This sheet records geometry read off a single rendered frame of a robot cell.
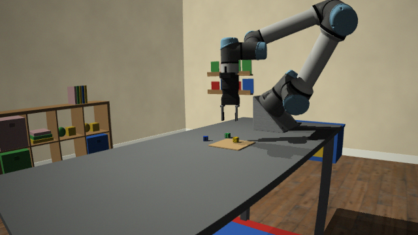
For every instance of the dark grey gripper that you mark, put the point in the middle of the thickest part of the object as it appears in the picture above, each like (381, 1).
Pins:
(230, 87)

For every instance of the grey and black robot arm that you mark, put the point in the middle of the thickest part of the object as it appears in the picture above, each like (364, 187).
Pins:
(340, 20)

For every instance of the tan flat mat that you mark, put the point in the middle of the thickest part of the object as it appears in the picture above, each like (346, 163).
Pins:
(229, 144)

